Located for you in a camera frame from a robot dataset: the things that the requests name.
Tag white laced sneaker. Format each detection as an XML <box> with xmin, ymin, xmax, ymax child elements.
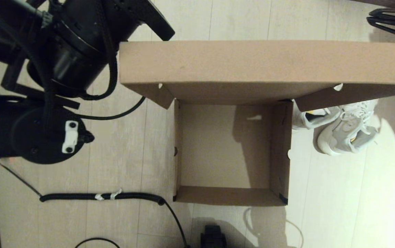
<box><xmin>292</xmin><ymin>100</ymin><xmax>343</xmax><ymax>131</ymax></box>
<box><xmin>316</xmin><ymin>99</ymin><xmax>380</xmax><ymax>156</ymax></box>

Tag brown cardboard shoe box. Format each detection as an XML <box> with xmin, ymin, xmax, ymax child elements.
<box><xmin>119</xmin><ymin>41</ymin><xmax>395</xmax><ymax>207</ymax></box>

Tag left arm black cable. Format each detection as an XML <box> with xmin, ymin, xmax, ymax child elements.
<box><xmin>77</xmin><ymin>52</ymin><xmax>146</xmax><ymax>121</ymax></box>

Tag black coiled cable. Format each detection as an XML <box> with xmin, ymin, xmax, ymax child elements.
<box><xmin>0</xmin><ymin>160</ymin><xmax>191</xmax><ymax>248</ymax></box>

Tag thin black cable loop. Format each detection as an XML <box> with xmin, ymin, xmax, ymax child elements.
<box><xmin>75</xmin><ymin>237</ymin><xmax>120</xmax><ymax>248</ymax></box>

